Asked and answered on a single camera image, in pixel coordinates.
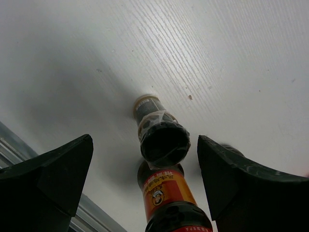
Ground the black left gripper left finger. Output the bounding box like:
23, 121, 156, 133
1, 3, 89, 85
0, 134, 94, 232

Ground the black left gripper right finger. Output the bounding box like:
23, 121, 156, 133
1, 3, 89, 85
197, 135, 309, 232

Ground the small dark pepper shaker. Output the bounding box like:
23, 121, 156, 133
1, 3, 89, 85
133, 94, 191, 170

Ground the red-lidded brown sauce jar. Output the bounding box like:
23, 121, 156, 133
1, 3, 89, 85
220, 143, 244, 157

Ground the aluminium front rail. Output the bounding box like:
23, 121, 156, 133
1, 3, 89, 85
0, 125, 123, 232

